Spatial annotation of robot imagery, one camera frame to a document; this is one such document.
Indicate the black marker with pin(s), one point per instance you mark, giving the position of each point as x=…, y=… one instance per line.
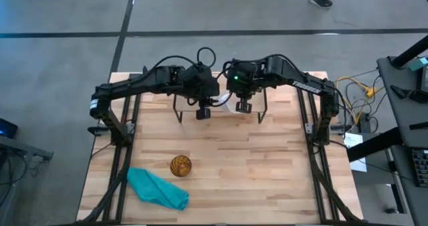
x=418, y=125

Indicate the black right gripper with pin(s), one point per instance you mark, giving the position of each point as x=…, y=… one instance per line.
x=246, y=94

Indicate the black diagonal desk beam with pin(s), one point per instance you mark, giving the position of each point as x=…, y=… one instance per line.
x=374, y=144

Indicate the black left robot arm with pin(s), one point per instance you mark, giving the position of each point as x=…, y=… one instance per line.
x=133, y=85

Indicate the teal cloth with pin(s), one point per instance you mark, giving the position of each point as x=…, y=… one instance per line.
x=155, y=189

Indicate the teal small box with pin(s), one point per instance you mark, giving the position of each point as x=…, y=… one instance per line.
x=419, y=63

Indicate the amber ribbed glass tumbler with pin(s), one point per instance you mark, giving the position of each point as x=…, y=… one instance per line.
x=181, y=166

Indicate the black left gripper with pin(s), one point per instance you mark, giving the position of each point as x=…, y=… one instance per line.
x=200, y=100

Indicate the white paper sheet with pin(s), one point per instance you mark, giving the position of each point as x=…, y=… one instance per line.
x=354, y=142

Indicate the grey side table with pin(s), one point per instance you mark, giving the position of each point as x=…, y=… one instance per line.
x=20, y=149

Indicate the black stand foot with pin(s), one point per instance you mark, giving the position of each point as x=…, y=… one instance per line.
x=406, y=94

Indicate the wooden shelf with black legs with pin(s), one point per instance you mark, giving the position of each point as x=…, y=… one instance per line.
x=187, y=104

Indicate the grey side desk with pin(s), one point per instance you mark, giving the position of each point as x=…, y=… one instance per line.
x=406, y=119

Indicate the black keyboard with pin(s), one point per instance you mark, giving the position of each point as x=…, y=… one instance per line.
x=421, y=167

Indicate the black monitor pole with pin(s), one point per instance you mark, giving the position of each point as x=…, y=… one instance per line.
x=409, y=53

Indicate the black device with blue light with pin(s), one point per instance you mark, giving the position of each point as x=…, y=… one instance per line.
x=7, y=128

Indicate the person's shoe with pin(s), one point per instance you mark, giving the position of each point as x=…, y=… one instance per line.
x=320, y=1

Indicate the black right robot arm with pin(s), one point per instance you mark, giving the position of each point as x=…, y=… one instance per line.
x=301, y=82

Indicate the black aluminium table frame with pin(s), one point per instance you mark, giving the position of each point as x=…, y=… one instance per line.
x=314, y=172

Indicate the white ceramic mug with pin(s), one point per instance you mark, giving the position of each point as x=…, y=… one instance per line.
x=228, y=107

